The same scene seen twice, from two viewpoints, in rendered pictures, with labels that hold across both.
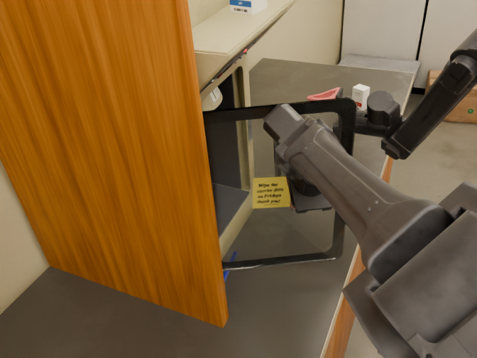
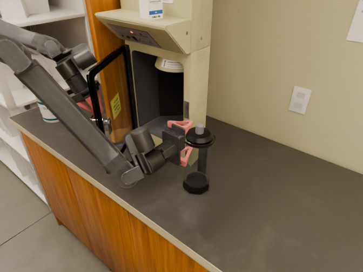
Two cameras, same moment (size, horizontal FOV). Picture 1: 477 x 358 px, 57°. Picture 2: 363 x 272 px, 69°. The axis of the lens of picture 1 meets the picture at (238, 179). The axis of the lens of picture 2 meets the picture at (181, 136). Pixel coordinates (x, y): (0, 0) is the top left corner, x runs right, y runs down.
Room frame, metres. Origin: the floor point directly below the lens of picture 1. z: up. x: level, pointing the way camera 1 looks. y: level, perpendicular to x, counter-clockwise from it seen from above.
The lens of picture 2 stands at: (1.11, -0.88, 1.67)
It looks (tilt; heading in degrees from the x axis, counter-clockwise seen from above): 34 degrees down; 102
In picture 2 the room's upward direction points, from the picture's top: straight up
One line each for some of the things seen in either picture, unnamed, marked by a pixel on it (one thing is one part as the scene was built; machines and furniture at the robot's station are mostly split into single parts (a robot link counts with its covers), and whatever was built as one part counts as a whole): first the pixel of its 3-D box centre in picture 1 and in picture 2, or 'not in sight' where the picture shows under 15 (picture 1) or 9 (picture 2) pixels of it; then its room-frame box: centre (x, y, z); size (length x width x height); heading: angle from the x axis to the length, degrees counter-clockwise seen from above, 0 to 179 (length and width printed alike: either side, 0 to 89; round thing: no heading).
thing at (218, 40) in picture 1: (239, 45); (141, 32); (0.80, -0.02, 1.46); 0.32 x 0.12 x 0.10; 153
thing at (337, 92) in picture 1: (325, 104); (181, 131); (0.98, -0.23, 1.23); 0.09 x 0.07 x 0.07; 62
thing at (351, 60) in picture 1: (374, 85); not in sight; (3.27, -1.15, 0.17); 0.60 x 0.42 x 0.33; 61
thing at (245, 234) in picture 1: (272, 195); (115, 109); (0.69, -0.07, 1.19); 0.30 x 0.01 x 0.40; 91
